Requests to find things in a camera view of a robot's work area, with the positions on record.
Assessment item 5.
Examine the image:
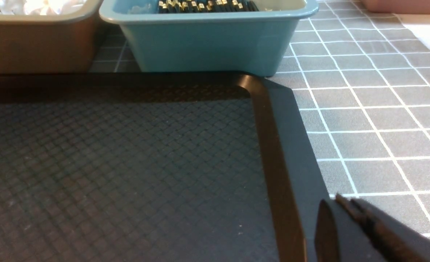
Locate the pile of white spoons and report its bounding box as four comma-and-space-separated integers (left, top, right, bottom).
0, 0, 86, 16

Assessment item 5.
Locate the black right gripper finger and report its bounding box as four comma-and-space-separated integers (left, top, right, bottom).
314, 194, 430, 262

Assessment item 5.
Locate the pink bin at edge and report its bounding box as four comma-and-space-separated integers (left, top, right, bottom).
361, 0, 430, 15

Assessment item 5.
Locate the pile of black chopsticks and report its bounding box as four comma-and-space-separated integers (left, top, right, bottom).
157, 0, 259, 14

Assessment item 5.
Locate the black serving tray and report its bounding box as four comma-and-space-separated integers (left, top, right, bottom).
0, 73, 327, 262

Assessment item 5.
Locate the blue plastic chopstick bin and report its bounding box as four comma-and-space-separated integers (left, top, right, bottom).
99, 0, 319, 77

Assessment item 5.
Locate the grey checkered tablecloth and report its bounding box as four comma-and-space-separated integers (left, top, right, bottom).
88, 0, 430, 248

